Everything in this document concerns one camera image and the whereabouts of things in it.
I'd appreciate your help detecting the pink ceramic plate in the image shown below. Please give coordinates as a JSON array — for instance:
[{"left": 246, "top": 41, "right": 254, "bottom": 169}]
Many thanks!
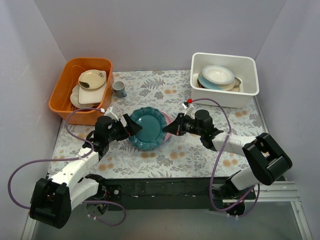
[{"left": 161, "top": 111, "right": 172, "bottom": 143}]

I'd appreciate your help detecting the teal beaded ceramic plate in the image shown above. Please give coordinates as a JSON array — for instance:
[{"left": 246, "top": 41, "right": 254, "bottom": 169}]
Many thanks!
[{"left": 129, "top": 106, "right": 167, "bottom": 151}]

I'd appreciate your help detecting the cream and blue leaf plate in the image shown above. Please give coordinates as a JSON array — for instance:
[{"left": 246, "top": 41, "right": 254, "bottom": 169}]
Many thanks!
[{"left": 197, "top": 73, "right": 235, "bottom": 91}]

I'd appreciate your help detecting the white ribbed deep plate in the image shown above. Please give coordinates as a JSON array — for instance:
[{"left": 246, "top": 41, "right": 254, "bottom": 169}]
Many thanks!
[{"left": 201, "top": 65, "right": 235, "bottom": 85}]

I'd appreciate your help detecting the small speckled ceramic saucer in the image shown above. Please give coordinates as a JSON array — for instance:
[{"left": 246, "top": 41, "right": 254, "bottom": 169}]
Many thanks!
[{"left": 234, "top": 77, "right": 242, "bottom": 88}]

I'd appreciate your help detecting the cream plate with leaf sprig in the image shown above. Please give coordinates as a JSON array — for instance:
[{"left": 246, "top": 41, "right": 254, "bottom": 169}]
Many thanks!
[{"left": 197, "top": 80, "right": 241, "bottom": 92}]

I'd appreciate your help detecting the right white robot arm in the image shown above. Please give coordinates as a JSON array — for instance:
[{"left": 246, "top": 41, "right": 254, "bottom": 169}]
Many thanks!
[{"left": 163, "top": 110, "right": 293, "bottom": 199}]

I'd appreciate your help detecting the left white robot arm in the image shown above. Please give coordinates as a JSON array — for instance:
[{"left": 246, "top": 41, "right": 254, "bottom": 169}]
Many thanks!
[{"left": 29, "top": 114, "right": 142, "bottom": 229}]

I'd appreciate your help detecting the orange plastic bin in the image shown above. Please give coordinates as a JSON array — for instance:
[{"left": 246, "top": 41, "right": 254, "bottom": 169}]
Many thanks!
[{"left": 48, "top": 57, "right": 114, "bottom": 120}]

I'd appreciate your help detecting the white plastic bin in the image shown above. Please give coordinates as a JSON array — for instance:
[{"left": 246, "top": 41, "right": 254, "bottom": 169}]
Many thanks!
[{"left": 190, "top": 52, "right": 260, "bottom": 108}]

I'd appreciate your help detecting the floral patterned table mat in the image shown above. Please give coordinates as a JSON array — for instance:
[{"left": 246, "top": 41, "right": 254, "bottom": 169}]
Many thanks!
[{"left": 47, "top": 69, "right": 282, "bottom": 180}]

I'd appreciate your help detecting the grey ceramic cup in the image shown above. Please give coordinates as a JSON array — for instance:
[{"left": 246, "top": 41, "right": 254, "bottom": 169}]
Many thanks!
[{"left": 112, "top": 81, "right": 127, "bottom": 98}]

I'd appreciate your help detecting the white rectangular plate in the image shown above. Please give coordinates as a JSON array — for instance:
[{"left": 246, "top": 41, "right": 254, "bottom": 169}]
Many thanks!
[{"left": 78, "top": 80, "right": 107, "bottom": 104}]

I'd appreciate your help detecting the cream plate with dark patch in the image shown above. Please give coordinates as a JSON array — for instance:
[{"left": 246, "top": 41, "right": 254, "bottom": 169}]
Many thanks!
[{"left": 78, "top": 69, "right": 107, "bottom": 90}]

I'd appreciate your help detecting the white flower-shaped plate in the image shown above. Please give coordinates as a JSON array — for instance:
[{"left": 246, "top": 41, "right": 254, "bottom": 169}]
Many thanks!
[{"left": 70, "top": 84, "right": 94, "bottom": 109}]

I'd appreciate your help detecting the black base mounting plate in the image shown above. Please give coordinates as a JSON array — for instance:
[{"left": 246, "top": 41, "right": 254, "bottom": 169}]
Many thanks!
[{"left": 77, "top": 176, "right": 257, "bottom": 211}]

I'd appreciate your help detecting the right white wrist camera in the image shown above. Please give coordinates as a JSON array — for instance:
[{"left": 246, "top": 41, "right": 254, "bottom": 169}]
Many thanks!
[{"left": 182, "top": 98, "right": 195, "bottom": 117}]

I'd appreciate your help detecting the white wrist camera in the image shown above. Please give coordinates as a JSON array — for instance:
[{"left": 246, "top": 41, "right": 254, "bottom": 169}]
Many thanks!
[
  {"left": 104, "top": 106, "right": 119, "bottom": 121},
  {"left": 182, "top": 98, "right": 195, "bottom": 117}
]

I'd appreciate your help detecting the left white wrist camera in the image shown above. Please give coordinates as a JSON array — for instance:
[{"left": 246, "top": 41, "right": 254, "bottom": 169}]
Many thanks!
[{"left": 104, "top": 106, "right": 119, "bottom": 121}]

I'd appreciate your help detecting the aluminium frame rail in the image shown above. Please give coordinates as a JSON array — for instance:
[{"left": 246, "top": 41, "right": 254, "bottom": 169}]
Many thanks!
[{"left": 22, "top": 181, "right": 312, "bottom": 240}]

